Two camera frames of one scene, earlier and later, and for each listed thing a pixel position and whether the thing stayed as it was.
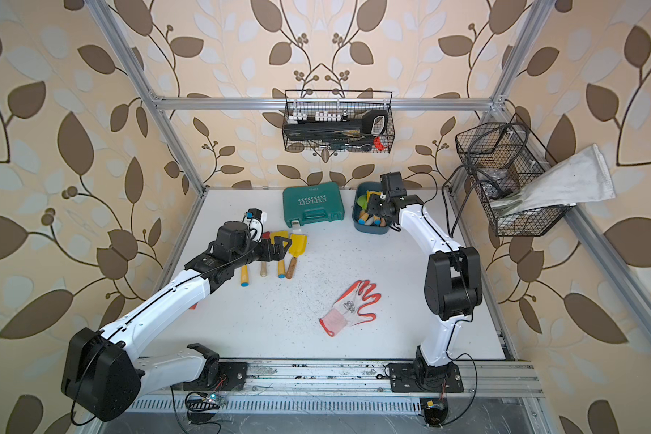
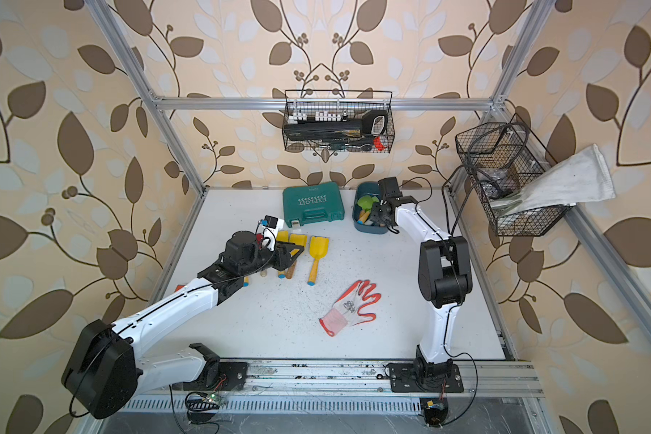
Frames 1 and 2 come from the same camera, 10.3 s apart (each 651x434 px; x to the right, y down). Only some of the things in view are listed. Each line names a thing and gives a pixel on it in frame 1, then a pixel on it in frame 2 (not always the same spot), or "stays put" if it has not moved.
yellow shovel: x=377 y=221 to x=318 y=250
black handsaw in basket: x=372 y=124 stays put
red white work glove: x=344 y=312 stays put
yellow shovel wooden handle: x=291 y=268 stays put
